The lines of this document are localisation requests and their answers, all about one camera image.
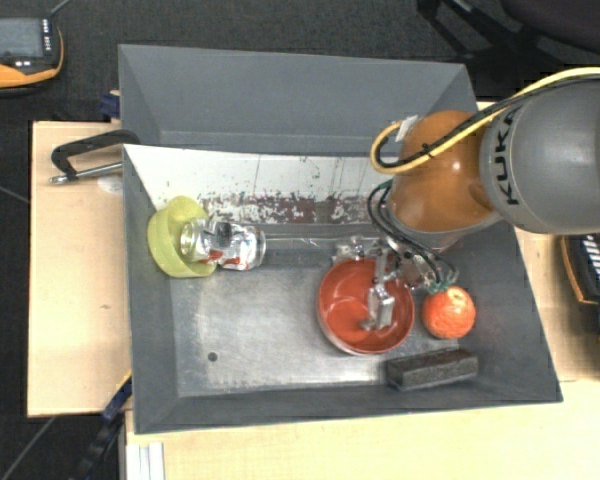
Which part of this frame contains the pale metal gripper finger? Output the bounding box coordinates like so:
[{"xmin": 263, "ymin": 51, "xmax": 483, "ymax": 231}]
[
  {"xmin": 378, "ymin": 294, "xmax": 397, "ymax": 330},
  {"xmin": 359, "ymin": 287, "xmax": 382, "ymax": 332}
]

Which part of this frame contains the red bowl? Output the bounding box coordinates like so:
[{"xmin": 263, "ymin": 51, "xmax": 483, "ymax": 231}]
[{"xmin": 316, "ymin": 257, "xmax": 417, "ymax": 357}]

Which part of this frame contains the orange toy fruit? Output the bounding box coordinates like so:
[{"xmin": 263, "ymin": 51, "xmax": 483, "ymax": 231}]
[{"xmin": 420, "ymin": 285, "xmax": 478, "ymax": 341}]

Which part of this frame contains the dark green flat block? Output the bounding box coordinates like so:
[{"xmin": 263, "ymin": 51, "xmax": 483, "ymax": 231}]
[{"xmin": 384, "ymin": 347, "xmax": 481, "ymax": 393}]

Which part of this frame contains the grey metal bin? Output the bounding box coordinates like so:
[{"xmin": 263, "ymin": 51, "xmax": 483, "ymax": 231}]
[{"xmin": 117, "ymin": 43, "xmax": 564, "ymax": 435}]

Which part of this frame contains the clear glass jar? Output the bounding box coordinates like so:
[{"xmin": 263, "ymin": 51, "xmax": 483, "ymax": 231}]
[{"xmin": 179, "ymin": 217, "xmax": 268, "ymax": 272}]

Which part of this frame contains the yellow-green plastic cup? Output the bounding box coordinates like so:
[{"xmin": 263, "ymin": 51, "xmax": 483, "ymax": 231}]
[{"xmin": 146, "ymin": 195, "xmax": 220, "ymax": 280}]

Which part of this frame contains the pale wood board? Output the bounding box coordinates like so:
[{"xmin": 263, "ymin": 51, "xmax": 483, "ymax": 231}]
[{"xmin": 26, "ymin": 120, "xmax": 134, "ymax": 418}]

